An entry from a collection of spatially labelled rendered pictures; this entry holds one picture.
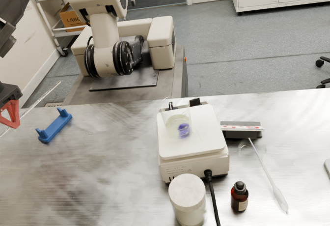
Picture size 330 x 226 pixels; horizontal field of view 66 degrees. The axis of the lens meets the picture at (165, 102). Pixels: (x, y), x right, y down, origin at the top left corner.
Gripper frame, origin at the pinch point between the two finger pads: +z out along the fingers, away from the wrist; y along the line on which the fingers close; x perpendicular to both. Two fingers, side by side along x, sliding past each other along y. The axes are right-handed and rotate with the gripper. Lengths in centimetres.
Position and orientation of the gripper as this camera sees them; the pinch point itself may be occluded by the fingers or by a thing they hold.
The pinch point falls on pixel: (14, 124)
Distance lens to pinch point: 66.3
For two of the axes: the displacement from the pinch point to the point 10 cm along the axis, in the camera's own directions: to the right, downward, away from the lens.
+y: 9.1, 1.4, -4.0
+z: 1.7, 7.4, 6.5
